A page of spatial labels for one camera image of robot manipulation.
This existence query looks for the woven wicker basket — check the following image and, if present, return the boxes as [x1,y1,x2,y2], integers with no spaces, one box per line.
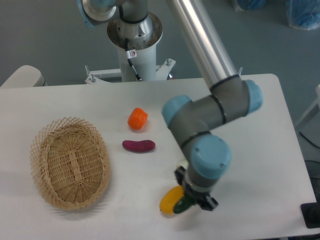
[30,117,111,211]

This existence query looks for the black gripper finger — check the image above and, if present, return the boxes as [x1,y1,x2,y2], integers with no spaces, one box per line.
[196,194,219,212]

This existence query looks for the white furniture frame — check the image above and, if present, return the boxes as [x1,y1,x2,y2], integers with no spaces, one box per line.
[294,85,320,129]

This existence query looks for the blue plastic bag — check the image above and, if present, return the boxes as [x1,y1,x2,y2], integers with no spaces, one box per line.
[286,0,320,31]
[232,0,267,11]

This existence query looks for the black device at edge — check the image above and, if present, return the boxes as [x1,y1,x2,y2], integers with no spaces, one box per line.
[300,202,320,229]

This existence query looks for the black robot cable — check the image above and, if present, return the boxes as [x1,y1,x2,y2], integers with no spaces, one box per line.
[124,37,143,82]

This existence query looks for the white chair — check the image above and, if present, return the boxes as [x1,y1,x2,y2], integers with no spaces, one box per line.
[0,65,48,89]

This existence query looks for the orange bell pepper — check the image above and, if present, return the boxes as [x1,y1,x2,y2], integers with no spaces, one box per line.
[127,107,148,130]

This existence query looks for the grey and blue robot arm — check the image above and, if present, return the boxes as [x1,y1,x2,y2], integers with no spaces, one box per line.
[77,0,263,215]

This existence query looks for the purple sweet potato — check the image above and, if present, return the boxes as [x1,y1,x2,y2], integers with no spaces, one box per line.
[122,139,156,153]

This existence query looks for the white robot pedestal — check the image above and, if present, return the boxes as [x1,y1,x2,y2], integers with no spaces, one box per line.
[85,12,176,84]

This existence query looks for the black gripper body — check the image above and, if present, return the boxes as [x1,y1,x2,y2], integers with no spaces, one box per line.
[174,166,213,202]

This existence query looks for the dark green cucumber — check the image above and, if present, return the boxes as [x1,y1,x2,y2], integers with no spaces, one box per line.
[173,194,195,214]

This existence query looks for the yellow bell pepper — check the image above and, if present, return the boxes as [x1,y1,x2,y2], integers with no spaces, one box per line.
[159,185,184,215]

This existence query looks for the green bok choy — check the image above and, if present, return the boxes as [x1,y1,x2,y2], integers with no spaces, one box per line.
[176,159,189,170]

